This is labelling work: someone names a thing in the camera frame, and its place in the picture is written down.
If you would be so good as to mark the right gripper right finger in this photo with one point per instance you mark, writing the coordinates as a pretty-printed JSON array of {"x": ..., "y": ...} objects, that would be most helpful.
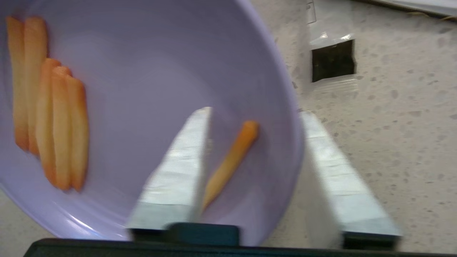
[{"x": 342, "y": 192}]

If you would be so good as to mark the clear packet with black square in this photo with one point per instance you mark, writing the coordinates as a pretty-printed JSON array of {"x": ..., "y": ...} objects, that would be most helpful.
[{"x": 334, "y": 60}]

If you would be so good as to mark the purple plate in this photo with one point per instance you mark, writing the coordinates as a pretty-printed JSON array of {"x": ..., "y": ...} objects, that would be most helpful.
[{"x": 150, "y": 71}]

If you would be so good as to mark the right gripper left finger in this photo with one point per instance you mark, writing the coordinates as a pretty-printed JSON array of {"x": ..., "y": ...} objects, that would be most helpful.
[{"x": 175, "y": 178}]

